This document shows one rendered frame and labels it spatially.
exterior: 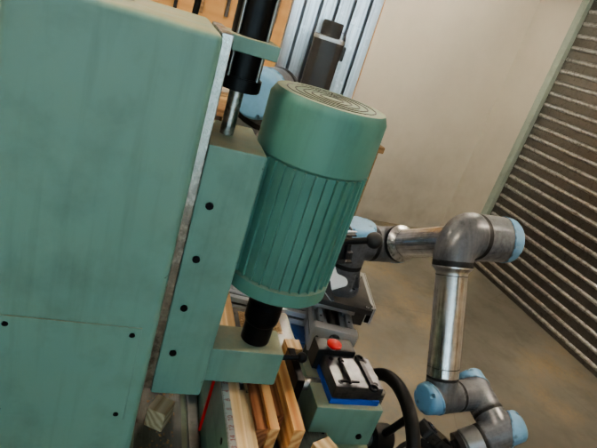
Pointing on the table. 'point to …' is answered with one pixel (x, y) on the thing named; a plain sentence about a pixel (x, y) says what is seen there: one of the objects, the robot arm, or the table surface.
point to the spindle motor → (306, 192)
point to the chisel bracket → (243, 358)
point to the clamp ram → (298, 375)
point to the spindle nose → (259, 322)
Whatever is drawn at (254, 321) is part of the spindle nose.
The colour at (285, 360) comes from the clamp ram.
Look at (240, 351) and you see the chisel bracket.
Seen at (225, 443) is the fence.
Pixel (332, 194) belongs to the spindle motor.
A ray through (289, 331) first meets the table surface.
